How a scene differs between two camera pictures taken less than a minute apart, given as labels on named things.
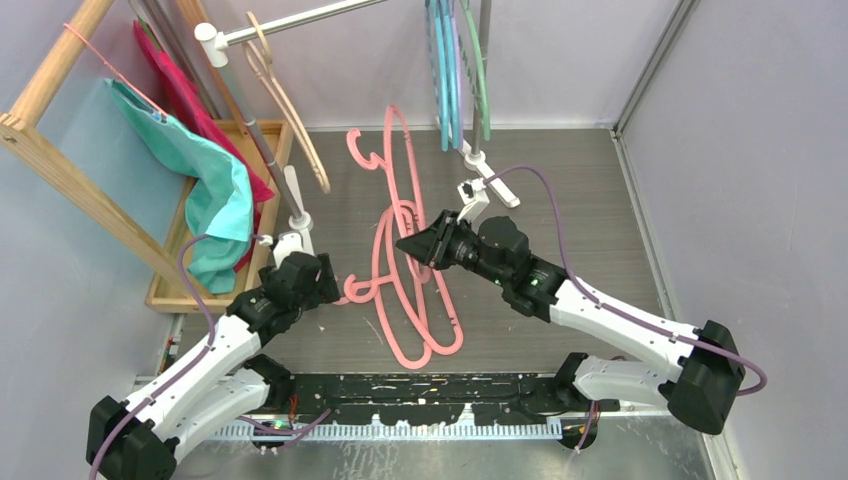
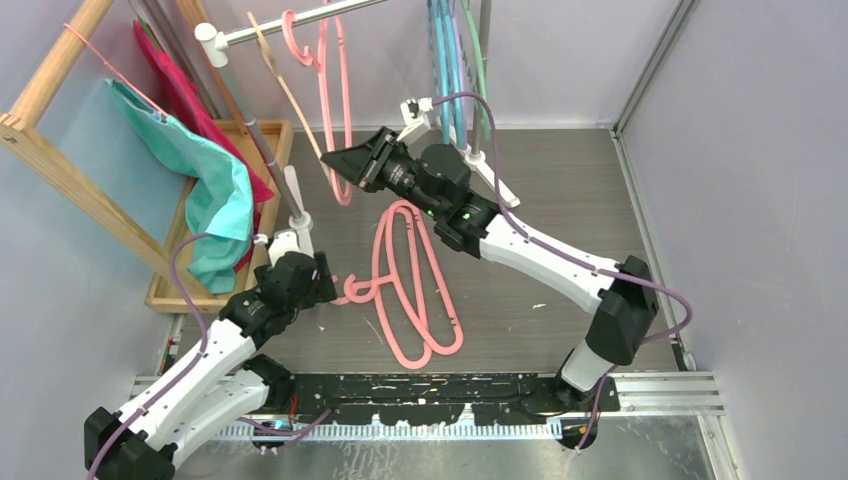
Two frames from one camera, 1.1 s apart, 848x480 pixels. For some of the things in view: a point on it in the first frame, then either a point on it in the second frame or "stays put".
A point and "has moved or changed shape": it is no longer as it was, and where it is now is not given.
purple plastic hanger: x=453 y=11 stays put
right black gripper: x=437 y=235 → x=364 y=164
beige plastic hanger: x=286 y=109 has moved or changed shape
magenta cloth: x=184 y=103 stays put
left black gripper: x=324 y=289 stays put
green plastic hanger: x=479 y=48 stays put
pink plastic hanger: x=399 y=157 → x=308 y=59
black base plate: x=440 y=398 stays put
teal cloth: x=219 y=211 stays put
